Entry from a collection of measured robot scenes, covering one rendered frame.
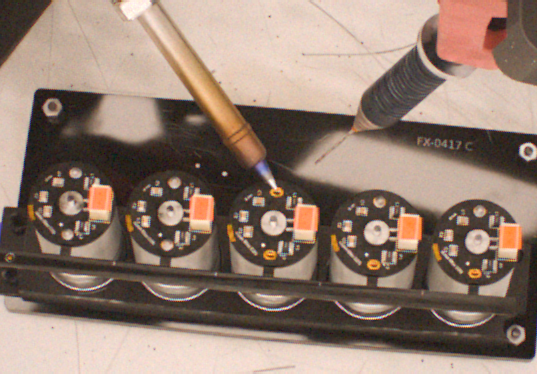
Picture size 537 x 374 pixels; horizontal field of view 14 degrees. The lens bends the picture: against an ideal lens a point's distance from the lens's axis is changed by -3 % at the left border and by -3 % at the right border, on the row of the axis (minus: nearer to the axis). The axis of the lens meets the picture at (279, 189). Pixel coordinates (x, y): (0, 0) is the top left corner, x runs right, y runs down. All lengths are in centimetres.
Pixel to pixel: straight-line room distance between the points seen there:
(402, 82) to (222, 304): 14
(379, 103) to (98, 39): 18
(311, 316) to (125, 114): 9
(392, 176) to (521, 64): 28
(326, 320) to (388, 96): 13
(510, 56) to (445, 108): 29
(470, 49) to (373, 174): 19
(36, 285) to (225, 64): 10
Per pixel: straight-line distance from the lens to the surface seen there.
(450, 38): 46
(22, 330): 65
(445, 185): 65
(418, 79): 50
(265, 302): 62
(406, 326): 63
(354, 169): 65
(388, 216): 60
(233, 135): 59
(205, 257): 61
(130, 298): 63
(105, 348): 65
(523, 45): 38
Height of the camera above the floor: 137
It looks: 70 degrees down
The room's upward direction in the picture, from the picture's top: straight up
